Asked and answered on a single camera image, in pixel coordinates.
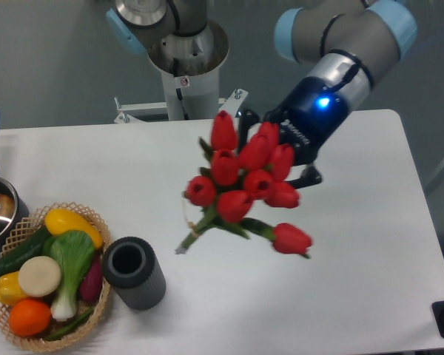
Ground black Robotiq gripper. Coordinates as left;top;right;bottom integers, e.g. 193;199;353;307
238;77;350;189

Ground red tulip bouquet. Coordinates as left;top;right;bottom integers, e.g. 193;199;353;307
175;111;312;257

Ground dark grey ribbed vase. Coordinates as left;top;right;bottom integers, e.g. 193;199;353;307
102;237;167;311

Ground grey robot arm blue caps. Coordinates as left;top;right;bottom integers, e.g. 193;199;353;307
106;1;417;189

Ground green bok choy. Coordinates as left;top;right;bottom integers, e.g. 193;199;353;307
43;230;95;322

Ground yellow squash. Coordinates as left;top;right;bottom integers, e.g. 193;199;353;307
44;208;104;249

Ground purple sweet potato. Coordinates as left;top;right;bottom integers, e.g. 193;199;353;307
78;255;103;303

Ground woven wicker basket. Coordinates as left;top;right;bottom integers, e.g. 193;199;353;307
0;202;111;353

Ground green chili pepper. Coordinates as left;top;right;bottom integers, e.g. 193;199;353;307
44;308;94;342

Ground green cucumber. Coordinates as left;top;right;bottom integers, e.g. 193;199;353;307
0;226;51;277

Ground beige round bun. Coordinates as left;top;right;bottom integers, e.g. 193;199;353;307
18;256;61;297

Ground orange fruit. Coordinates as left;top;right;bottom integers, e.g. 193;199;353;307
8;298;51;337

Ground yellow bell pepper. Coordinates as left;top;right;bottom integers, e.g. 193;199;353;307
0;271;30;306

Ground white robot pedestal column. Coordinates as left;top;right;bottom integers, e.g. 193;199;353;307
148;20;229;121

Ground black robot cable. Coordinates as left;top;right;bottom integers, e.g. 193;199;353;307
172;57;189;121

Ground white metal base frame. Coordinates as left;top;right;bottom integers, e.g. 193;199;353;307
112;87;249;124

